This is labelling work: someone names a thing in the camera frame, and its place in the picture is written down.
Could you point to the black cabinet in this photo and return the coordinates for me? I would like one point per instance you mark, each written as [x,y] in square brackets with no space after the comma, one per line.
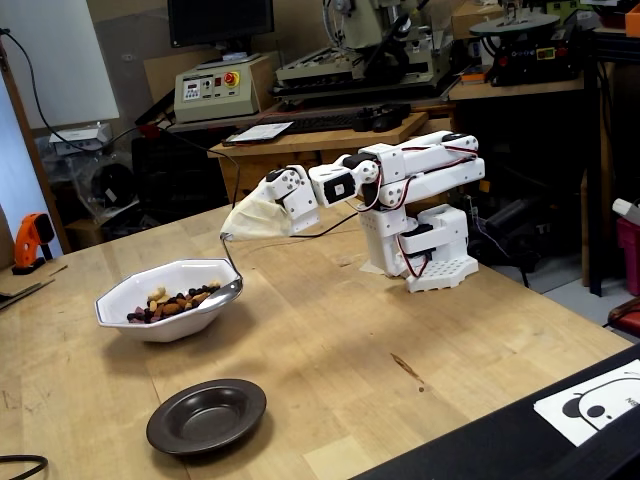
[175,175]

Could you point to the grey milling machine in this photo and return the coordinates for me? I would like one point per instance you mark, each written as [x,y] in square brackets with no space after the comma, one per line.
[360,30]

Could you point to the beige tape sheet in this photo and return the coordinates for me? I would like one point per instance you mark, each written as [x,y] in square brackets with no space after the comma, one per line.
[372,269]

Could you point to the white board panel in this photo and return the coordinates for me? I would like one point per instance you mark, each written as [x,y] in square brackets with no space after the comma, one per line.
[60,60]

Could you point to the orange black power tool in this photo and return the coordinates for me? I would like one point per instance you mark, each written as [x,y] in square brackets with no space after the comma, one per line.
[30,230]

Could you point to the bent metal spoon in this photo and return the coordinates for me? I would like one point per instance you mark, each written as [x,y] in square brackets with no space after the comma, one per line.
[225,295]

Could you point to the black keyboard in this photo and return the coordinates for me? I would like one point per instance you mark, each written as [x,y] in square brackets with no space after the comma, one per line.
[310,122]

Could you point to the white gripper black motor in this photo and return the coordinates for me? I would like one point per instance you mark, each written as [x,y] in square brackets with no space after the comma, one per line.
[296,192]

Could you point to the black metal rack frame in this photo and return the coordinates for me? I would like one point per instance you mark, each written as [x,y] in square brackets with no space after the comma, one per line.
[595,200]

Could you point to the wooden shelf board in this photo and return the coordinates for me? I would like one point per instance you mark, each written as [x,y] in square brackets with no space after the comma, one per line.
[500,91]

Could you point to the orange bin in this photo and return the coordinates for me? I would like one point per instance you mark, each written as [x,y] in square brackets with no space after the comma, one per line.
[634,22]

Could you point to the red cushioned wooden chair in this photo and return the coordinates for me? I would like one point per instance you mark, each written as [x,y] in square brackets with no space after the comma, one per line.
[627,317]

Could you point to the black desk tool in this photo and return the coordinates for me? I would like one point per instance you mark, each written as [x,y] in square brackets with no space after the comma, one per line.
[385,117]

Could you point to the small orange block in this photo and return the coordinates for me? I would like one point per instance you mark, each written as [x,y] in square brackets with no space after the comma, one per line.
[472,76]

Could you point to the brown cardboard box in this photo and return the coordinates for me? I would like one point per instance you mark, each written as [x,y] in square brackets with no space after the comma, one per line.
[470,22]

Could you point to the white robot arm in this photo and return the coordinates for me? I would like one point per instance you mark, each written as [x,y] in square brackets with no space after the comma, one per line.
[440,170]

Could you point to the beige masking tape wrap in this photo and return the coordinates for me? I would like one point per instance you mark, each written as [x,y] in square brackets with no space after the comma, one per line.
[255,220]

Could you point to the brown cardboard sheet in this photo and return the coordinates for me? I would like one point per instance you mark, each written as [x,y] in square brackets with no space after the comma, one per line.
[160,75]

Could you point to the wooden workbench desk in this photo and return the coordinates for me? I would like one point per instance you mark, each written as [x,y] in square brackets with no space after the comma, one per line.
[250,175]

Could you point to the flat cardboard pieces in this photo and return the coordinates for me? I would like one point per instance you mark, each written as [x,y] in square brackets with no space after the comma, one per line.
[20,287]

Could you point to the black flat panel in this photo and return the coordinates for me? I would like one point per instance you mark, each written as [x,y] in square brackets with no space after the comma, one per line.
[500,450]

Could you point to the black scroll saw machine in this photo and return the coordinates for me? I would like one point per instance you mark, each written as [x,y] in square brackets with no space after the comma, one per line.
[530,55]

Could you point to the beige control box red button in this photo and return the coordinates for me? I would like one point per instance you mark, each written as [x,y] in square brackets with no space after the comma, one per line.
[215,95]

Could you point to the white plastic object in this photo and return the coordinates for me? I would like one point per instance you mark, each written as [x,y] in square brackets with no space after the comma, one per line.
[627,210]

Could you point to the black computer monitor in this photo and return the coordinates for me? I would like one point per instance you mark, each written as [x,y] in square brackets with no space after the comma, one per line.
[220,22]

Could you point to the clear plastic bag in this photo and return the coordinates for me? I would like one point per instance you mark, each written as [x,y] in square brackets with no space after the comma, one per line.
[110,185]

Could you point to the white octagonal bowl blue rim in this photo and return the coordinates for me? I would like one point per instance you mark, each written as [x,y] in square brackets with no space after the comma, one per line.
[165,327]

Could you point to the nuts and dried fruit mix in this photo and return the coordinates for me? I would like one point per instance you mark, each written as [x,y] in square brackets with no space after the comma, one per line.
[170,307]

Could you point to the white paper panda print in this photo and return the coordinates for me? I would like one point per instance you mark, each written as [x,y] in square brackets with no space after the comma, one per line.
[547,405]

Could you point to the white flat device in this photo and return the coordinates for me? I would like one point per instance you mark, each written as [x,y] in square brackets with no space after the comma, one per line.
[80,136]

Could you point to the dark brown plate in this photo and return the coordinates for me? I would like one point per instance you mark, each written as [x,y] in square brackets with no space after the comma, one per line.
[205,420]

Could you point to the magenta plastic box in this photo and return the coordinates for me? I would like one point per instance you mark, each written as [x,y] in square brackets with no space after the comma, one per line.
[629,255]

